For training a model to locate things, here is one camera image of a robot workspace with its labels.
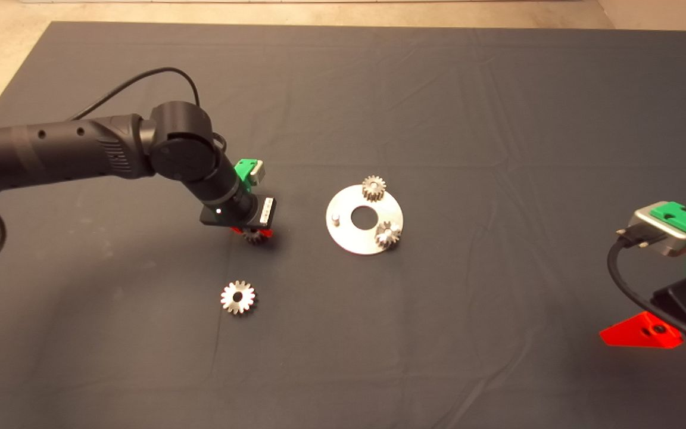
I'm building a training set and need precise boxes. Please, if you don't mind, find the thin black left camera cable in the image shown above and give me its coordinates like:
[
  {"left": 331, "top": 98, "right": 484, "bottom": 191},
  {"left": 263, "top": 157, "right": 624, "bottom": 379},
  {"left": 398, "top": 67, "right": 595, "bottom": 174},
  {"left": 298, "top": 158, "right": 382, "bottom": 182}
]
[{"left": 69, "top": 67, "right": 227, "bottom": 150}]

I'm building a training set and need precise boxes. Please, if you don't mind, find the dark grey table cloth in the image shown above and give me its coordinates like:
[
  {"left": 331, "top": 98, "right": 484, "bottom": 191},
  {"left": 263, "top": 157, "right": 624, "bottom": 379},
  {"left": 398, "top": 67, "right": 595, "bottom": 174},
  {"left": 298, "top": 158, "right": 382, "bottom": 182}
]
[{"left": 0, "top": 22, "right": 686, "bottom": 429}]

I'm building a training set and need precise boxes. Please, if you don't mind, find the round metal plate with hole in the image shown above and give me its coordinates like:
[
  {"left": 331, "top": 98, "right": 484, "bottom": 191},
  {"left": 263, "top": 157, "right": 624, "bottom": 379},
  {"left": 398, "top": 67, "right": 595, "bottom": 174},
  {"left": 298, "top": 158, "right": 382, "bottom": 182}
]
[{"left": 326, "top": 184, "right": 404, "bottom": 256}]

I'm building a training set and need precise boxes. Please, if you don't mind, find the silver right camera box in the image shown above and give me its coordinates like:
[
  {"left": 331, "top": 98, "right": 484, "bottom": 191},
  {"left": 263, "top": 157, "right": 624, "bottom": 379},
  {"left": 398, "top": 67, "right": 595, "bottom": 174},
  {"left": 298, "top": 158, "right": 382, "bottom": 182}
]
[{"left": 617, "top": 203, "right": 686, "bottom": 257}]

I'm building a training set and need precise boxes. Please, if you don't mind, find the green left camera mount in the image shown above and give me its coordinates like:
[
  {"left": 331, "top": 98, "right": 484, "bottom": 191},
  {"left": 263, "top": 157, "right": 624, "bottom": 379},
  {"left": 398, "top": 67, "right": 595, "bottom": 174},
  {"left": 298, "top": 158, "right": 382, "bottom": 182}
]
[{"left": 235, "top": 158, "right": 258, "bottom": 192}]

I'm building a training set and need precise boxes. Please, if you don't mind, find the larger steel gear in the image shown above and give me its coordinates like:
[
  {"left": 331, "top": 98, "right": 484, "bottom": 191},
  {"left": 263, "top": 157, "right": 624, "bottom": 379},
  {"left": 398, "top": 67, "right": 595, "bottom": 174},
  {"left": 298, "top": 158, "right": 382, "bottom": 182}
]
[{"left": 220, "top": 280, "right": 258, "bottom": 315}]

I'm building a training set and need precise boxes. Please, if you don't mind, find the black right camera cable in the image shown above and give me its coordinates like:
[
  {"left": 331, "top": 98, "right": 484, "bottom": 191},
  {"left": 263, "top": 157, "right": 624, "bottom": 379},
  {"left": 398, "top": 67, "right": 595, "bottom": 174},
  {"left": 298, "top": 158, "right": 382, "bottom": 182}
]
[{"left": 607, "top": 225, "right": 686, "bottom": 349}]

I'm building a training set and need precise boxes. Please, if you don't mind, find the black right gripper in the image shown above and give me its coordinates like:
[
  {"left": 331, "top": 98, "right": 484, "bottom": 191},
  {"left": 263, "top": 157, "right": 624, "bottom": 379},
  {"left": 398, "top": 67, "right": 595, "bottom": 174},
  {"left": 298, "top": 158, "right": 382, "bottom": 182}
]
[{"left": 599, "top": 279, "right": 686, "bottom": 353}]

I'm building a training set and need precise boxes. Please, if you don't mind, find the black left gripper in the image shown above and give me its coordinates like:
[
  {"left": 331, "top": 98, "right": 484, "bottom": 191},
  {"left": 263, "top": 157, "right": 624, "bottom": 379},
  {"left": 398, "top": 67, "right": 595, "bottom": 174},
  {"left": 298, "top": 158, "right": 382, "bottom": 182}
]
[{"left": 200, "top": 194, "right": 278, "bottom": 239}]

